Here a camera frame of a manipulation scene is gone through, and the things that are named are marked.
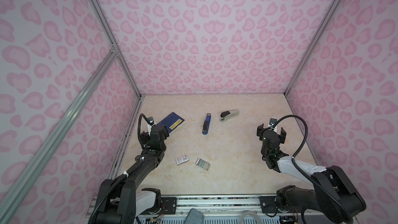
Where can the aluminium corner frame post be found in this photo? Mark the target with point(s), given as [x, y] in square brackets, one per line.
[325, 21]
[101, 17]

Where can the grey cloth pad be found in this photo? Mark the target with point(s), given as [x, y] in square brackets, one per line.
[194, 217]

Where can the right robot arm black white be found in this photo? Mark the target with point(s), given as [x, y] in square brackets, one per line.
[333, 194]

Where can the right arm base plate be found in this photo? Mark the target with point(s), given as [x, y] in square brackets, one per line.
[270, 208]

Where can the small white clip object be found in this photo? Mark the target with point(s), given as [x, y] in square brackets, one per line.
[227, 115]

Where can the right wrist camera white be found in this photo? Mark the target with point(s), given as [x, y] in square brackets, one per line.
[272, 123]

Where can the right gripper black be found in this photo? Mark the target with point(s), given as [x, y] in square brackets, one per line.
[261, 132]

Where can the red white staple box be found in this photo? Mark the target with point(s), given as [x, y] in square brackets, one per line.
[182, 159]

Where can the aluminium diagonal frame bar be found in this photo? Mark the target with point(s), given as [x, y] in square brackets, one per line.
[33, 170]

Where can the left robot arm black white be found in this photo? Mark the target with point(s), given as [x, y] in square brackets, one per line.
[116, 200]

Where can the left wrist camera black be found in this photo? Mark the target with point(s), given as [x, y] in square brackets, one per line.
[150, 123]

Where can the aluminium corner frame post left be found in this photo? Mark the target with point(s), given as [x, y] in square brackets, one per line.
[101, 17]

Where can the dark blue booklet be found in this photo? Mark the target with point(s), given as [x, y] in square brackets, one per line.
[172, 122]

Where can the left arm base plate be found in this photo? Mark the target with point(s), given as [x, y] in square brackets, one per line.
[168, 206]

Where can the aluminium corner frame post right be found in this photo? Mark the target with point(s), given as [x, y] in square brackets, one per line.
[325, 21]

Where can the aluminium front rail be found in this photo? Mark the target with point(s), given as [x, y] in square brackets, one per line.
[226, 209]

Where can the staple tray with staples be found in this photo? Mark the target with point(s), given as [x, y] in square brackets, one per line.
[202, 164]

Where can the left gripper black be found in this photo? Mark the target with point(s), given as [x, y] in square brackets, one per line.
[145, 139]

